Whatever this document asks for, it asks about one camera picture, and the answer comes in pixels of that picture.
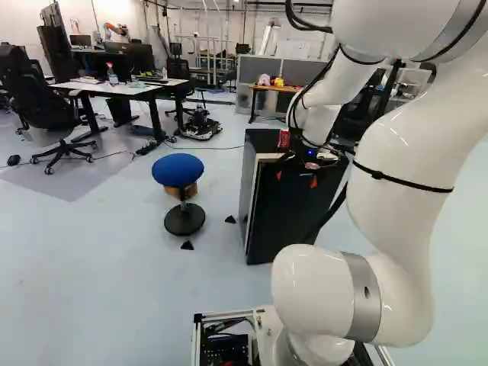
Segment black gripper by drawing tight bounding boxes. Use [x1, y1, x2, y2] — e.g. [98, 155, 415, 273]
[274, 146, 342, 191]

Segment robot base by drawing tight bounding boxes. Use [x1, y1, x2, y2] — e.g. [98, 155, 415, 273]
[191, 307, 393, 366]

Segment black mini fridge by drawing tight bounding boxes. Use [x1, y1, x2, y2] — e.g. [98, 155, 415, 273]
[238, 128, 351, 266]

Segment wooden table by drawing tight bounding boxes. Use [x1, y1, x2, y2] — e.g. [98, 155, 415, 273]
[248, 82, 308, 125]

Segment small black wheeled robot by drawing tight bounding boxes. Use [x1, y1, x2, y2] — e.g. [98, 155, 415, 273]
[180, 107, 224, 142]

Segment grey partition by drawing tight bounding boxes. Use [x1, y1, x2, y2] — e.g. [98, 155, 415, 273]
[235, 53, 333, 115]

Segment blue round stool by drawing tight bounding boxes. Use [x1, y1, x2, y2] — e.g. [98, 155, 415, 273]
[151, 152, 207, 236]

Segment black power strip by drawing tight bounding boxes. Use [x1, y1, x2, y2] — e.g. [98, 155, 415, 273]
[135, 140, 159, 157]

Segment white desk with black legs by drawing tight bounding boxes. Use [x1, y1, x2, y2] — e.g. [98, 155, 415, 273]
[49, 77, 191, 145]

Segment black office chair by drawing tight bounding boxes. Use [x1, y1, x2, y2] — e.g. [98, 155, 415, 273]
[0, 44, 98, 176]

